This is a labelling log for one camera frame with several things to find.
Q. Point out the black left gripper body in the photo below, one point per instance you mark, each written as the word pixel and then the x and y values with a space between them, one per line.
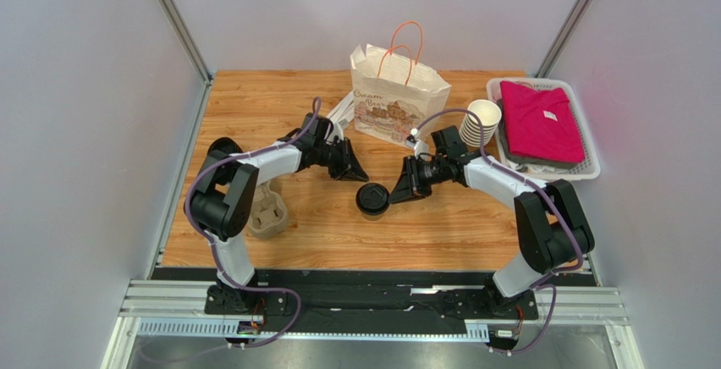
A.
pixel 332 157

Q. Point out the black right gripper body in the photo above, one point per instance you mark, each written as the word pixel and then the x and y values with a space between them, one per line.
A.
pixel 410 174

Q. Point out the black plastic cup lid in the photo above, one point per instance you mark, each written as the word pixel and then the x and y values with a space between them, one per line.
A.
pixel 372 197

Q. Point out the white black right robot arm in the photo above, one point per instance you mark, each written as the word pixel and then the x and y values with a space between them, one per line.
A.
pixel 552 228

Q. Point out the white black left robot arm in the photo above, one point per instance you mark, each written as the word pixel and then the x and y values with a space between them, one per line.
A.
pixel 219 201

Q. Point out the white paper takeout bag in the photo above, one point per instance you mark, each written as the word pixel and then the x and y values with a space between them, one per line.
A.
pixel 393 92

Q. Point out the white wrapped straws bundle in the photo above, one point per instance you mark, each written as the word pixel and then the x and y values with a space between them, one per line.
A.
pixel 343 113

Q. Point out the stack of paper cups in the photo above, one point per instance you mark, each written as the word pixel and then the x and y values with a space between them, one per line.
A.
pixel 480 123

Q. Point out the cardboard cup carrier tray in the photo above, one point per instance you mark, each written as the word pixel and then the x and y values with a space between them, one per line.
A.
pixel 269 215

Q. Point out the white crumpled cloth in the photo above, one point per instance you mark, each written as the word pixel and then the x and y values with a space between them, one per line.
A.
pixel 536 168

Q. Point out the pink folded t-shirt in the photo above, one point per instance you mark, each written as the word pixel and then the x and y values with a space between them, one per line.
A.
pixel 540 124

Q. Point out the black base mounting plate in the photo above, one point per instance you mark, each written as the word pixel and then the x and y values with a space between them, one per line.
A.
pixel 372 302

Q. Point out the white plastic laundry basket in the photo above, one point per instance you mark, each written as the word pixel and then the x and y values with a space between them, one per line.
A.
pixel 588 168

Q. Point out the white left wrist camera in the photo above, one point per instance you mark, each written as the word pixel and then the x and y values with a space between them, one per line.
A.
pixel 337 130

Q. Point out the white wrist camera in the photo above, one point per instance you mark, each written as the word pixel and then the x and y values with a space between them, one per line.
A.
pixel 413 141
pixel 337 130

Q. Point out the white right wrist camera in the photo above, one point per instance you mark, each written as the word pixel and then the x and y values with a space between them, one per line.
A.
pixel 413 141

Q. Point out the aluminium frame rail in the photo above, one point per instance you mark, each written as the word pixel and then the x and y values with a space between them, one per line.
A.
pixel 172 303

